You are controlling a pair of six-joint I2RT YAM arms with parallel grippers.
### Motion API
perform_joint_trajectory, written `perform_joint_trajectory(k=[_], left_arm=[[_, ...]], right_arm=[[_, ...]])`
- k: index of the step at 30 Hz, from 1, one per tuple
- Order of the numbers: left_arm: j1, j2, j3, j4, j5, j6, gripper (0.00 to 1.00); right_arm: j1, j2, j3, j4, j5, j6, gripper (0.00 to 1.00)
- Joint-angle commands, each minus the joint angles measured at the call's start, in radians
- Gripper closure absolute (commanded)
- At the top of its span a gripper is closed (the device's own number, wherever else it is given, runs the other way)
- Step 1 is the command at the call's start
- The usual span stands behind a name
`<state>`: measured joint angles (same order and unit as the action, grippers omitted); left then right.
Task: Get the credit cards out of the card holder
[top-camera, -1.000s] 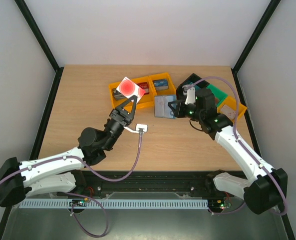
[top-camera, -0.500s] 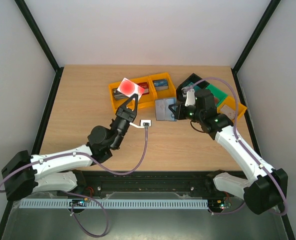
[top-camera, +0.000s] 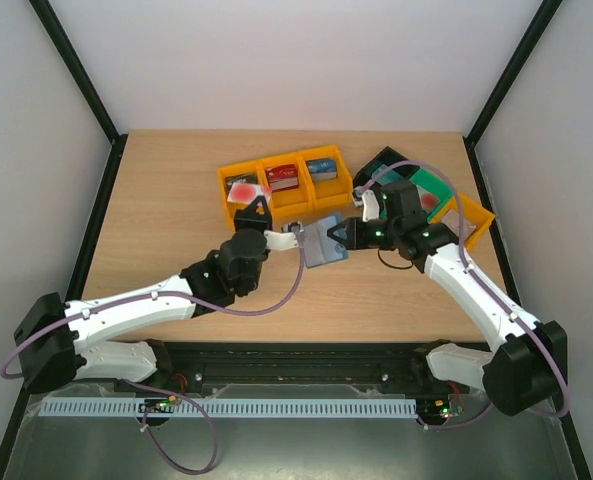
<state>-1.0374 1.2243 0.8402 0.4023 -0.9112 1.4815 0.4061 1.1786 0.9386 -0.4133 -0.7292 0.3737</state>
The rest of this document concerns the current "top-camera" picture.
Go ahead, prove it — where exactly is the purple cable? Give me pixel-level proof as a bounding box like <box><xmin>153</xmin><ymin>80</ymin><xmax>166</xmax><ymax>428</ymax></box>
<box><xmin>360</xmin><ymin>159</ymin><xmax>570</xmax><ymax>432</ymax></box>
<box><xmin>0</xmin><ymin>234</ymin><xmax>307</xmax><ymax>474</ymax></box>

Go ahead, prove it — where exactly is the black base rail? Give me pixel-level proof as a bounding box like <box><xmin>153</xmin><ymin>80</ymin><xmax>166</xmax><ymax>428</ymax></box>
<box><xmin>25</xmin><ymin>340</ymin><xmax>562</xmax><ymax>396</ymax></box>

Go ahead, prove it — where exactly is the yellow bin left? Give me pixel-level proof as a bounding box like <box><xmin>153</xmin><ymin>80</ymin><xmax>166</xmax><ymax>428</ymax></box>
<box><xmin>218</xmin><ymin>161</ymin><xmax>272</xmax><ymax>229</ymax></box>

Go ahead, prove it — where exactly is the black card stack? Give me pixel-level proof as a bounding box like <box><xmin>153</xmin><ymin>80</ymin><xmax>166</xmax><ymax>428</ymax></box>
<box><xmin>225</xmin><ymin>172</ymin><xmax>258</xmax><ymax>186</ymax></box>

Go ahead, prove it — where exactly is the white slotted cable duct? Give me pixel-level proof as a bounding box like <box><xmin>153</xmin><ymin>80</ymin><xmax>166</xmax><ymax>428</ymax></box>
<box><xmin>38</xmin><ymin>397</ymin><xmax>417</xmax><ymax>419</ymax></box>

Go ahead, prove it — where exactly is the black left frame post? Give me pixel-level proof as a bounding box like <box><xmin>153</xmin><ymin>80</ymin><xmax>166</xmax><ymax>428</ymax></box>
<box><xmin>28</xmin><ymin>0</ymin><xmax>127</xmax><ymax>146</ymax></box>

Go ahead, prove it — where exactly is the blue card holder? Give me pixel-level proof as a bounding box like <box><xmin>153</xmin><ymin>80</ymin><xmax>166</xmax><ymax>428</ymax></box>
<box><xmin>303</xmin><ymin>213</ymin><xmax>348</xmax><ymax>269</ymax></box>

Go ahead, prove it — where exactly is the black corner frame post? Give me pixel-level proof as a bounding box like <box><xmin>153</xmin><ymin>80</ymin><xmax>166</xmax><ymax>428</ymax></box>
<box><xmin>465</xmin><ymin>0</ymin><xmax>565</xmax><ymax>146</ymax></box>

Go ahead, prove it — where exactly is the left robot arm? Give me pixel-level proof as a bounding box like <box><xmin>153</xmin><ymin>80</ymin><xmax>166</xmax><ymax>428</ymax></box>
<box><xmin>14</xmin><ymin>196</ymin><xmax>272</xmax><ymax>393</ymax></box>

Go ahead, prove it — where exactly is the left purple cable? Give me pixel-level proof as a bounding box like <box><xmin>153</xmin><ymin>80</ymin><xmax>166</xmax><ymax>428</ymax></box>
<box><xmin>0</xmin><ymin>234</ymin><xmax>307</xmax><ymax>474</ymax></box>

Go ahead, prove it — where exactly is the blue card stack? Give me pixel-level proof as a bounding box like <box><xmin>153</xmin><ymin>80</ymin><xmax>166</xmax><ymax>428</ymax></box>
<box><xmin>305</xmin><ymin>157</ymin><xmax>338</xmax><ymax>182</ymax></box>

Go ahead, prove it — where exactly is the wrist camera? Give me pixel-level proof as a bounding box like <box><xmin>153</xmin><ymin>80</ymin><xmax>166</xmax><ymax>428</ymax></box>
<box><xmin>264</xmin><ymin>221</ymin><xmax>305</xmax><ymax>251</ymax></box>
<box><xmin>352</xmin><ymin>187</ymin><xmax>380</xmax><ymax>222</ymax></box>

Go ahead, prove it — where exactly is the red circle credit card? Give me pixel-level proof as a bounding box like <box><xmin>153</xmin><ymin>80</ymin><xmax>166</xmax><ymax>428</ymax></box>
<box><xmin>227</xmin><ymin>183</ymin><xmax>272</xmax><ymax>205</ymax></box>

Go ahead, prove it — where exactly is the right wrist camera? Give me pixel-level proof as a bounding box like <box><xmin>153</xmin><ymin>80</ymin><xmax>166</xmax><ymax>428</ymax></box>
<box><xmin>352</xmin><ymin>187</ymin><xmax>380</xmax><ymax>222</ymax></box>

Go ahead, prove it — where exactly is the teal card stack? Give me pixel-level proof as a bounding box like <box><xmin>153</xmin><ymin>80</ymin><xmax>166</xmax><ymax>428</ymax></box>
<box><xmin>372</xmin><ymin>165</ymin><xmax>402</xmax><ymax>185</ymax></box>

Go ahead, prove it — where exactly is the red circle card stack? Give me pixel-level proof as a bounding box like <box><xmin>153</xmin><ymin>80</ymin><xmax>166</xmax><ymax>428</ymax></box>
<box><xmin>420</xmin><ymin>192</ymin><xmax>440</xmax><ymax>212</ymax></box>

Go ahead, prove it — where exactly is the black plastic bin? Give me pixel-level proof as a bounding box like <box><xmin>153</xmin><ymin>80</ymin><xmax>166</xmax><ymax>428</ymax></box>
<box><xmin>353</xmin><ymin>146</ymin><xmax>418</xmax><ymax>188</ymax></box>

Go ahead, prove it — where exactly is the green plastic bin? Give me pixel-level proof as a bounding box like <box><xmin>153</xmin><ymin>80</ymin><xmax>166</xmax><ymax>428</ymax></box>
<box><xmin>410</xmin><ymin>168</ymin><xmax>454</xmax><ymax>223</ymax></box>

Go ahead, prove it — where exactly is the yellow bin right group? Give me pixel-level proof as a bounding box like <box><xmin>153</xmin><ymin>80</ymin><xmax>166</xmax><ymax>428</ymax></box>
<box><xmin>432</xmin><ymin>194</ymin><xmax>495</xmax><ymax>251</ymax></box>

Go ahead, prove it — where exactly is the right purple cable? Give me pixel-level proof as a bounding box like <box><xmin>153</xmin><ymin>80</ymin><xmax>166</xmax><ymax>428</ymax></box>
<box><xmin>360</xmin><ymin>159</ymin><xmax>570</xmax><ymax>432</ymax></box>

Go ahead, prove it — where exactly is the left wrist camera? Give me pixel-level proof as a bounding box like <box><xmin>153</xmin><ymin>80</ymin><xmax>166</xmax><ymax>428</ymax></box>
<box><xmin>264</xmin><ymin>221</ymin><xmax>305</xmax><ymax>251</ymax></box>

